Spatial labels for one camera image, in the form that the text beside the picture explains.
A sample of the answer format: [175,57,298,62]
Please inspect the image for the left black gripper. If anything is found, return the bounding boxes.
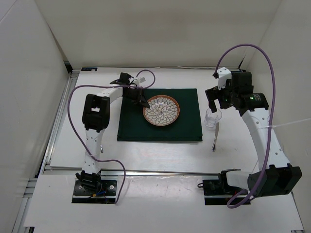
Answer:
[123,86,150,108]

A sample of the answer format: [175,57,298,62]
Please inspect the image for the clear drinking glass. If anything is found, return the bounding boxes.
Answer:
[205,108,222,128]

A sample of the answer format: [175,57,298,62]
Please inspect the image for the orange patterned plate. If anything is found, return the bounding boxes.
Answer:
[142,95,180,127]

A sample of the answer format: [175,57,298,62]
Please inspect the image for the dark green cloth napkin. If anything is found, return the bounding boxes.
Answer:
[117,88,203,142]

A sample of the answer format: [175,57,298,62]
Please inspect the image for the silver knife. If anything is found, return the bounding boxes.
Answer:
[212,122,220,152]

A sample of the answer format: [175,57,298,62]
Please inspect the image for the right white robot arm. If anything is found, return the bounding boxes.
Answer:
[205,67,302,197]

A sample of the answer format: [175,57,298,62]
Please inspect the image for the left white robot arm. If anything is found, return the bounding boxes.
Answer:
[76,72,149,194]

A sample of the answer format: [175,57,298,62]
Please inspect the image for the white zip tie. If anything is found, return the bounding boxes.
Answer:
[260,118,311,129]

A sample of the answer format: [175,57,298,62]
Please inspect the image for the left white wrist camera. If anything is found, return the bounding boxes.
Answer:
[133,77,146,88]

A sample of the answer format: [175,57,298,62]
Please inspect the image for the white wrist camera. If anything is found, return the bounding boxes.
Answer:
[213,67,232,90]
[133,77,146,88]

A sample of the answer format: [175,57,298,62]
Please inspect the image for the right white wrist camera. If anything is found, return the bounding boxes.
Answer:
[213,67,232,90]

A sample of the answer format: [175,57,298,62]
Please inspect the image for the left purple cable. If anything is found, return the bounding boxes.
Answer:
[68,69,156,204]

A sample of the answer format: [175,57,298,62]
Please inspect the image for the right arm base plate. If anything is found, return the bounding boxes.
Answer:
[197,179,248,206]

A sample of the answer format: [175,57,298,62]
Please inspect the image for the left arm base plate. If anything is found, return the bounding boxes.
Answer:
[71,173,118,204]

